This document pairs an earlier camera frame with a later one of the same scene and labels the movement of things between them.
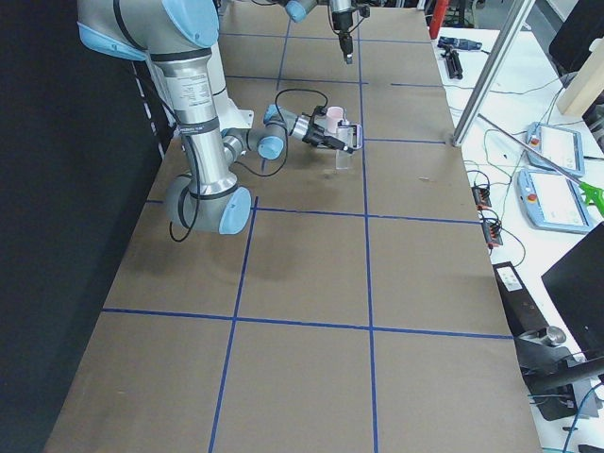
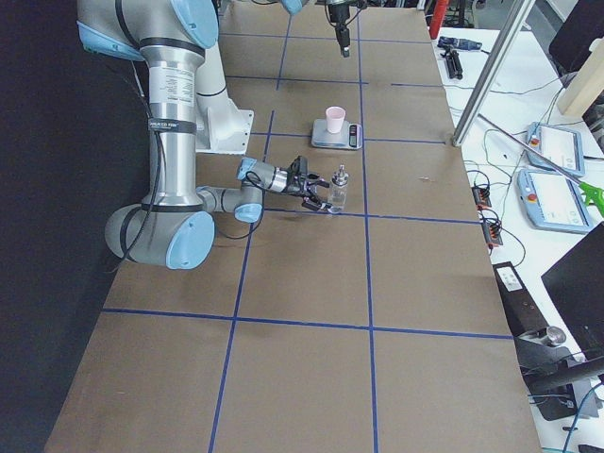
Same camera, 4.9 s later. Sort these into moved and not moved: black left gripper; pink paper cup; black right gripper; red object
Moved: black left gripper
Not moved: red object; black right gripper; pink paper cup
